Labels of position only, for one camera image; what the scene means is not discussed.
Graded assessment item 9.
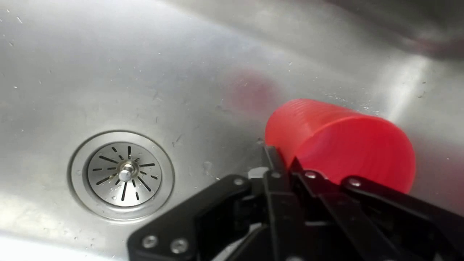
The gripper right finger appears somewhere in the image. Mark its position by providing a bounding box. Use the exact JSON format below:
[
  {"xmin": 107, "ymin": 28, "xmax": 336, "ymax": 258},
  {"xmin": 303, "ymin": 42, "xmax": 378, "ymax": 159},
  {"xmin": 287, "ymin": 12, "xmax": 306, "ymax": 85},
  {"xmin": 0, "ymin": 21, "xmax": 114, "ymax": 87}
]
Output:
[{"xmin": 289, "ymin": 157, "xmax": 464, "ymax": 261}]

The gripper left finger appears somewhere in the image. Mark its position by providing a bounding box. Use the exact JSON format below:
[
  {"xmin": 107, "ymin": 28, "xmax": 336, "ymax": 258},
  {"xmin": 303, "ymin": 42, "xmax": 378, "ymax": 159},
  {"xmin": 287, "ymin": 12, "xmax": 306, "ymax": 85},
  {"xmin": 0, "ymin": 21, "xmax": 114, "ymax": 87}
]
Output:
[{"xmin": 127, "ymin": 144, "xmax": 306, "ymax": 261}]

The red plastic cup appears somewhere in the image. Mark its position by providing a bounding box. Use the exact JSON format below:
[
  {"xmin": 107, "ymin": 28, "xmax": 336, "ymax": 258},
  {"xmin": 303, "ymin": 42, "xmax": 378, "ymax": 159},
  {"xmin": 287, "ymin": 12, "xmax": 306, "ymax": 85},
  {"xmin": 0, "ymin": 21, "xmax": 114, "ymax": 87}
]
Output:
[{"xmin": 265, "ymin": 98, "xmax": 416, "ymax": 194}]

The sink drain strainer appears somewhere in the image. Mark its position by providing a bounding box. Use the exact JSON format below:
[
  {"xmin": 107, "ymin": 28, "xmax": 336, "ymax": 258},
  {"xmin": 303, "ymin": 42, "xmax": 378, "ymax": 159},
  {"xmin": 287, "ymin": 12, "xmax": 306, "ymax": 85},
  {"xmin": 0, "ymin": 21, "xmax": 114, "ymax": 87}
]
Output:
[{"xmin": 67, "ymin": 130, "xmax": 175, "ymax": 221}]

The stainless steel sink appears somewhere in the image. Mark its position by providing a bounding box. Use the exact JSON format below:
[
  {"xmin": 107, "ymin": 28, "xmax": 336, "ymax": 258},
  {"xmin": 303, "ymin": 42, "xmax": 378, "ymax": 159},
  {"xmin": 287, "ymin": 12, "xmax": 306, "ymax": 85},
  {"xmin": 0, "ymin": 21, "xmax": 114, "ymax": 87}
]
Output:
[{"xmin": 0, "ymin": 0, "xmax": 464, "ymax": 261}]

